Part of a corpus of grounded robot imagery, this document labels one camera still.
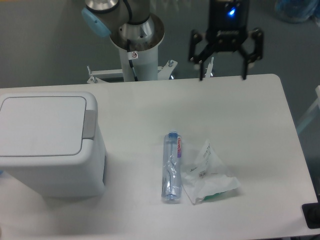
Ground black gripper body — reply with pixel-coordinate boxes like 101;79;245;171
205;0;250;53

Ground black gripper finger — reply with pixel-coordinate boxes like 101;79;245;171
188;29;220;81
238;27;264;80

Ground white trash can lid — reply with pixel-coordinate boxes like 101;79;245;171
0;96;97;157

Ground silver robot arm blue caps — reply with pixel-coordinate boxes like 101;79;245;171
81;0;264;82

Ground white plastic trash can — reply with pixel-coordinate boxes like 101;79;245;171
0;91;107;198

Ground blue plastic bag background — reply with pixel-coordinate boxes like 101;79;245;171
274;0;320;24

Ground crumpled clear plastic bag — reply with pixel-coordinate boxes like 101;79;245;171
180;139;241;205

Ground clear plastic water bottle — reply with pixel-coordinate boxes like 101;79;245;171
161;130;182;202

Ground black device table corner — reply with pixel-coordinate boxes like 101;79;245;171
302;202;320;229

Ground white metal base frame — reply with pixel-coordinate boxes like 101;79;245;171
87;57;215;84

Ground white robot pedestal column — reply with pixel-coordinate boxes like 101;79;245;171
110;13;165;82

